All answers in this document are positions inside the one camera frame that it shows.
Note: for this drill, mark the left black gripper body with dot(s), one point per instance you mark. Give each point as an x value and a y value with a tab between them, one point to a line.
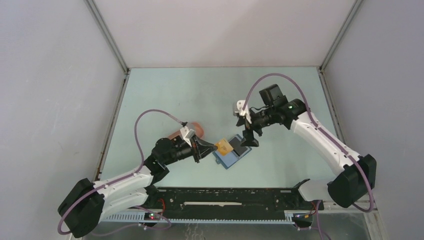
182	151

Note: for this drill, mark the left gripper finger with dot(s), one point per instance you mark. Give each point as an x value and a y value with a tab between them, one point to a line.
204	152
204	146

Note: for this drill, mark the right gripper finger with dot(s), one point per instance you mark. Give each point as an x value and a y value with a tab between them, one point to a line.
248	133
254	143

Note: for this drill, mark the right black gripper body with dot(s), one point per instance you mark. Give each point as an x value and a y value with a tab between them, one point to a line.
262	118

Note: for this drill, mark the pink oval tray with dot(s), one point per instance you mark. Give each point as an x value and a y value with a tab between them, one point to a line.
199	131

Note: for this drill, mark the gold credit card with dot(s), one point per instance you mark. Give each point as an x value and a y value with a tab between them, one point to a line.
223	147

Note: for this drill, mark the blue card holder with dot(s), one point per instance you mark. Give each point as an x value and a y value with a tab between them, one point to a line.
231	158

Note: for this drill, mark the black credit card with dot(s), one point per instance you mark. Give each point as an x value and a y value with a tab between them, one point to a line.
237	147

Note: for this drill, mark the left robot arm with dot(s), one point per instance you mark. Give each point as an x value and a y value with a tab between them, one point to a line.
88	203

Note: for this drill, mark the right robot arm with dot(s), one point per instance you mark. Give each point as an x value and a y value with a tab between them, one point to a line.
354	174

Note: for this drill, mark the left controller board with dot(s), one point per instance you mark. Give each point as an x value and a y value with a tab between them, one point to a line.
151	217

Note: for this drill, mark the controller board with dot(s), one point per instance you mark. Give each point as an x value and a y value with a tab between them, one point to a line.
151	217
302	217

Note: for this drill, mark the right controller board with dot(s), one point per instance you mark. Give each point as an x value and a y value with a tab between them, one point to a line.
302	217

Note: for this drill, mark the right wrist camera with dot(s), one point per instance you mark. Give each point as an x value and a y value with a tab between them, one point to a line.
242	112

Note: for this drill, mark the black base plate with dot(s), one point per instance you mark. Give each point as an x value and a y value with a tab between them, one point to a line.
228	203

